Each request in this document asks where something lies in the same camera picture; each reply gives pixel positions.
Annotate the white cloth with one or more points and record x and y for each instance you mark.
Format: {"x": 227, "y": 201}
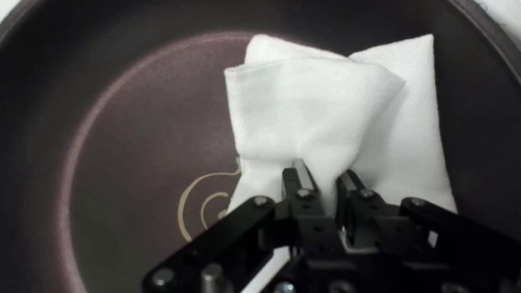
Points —
{"x": 315, "y": 108}

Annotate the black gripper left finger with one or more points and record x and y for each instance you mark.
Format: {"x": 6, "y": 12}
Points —
{"x": 297, "y": 182}

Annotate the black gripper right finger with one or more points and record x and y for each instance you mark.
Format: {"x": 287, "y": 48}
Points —
{"x": 354, "y": 191}

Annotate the black frying pan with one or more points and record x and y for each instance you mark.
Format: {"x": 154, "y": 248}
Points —
{"x": 120, "y": 164}

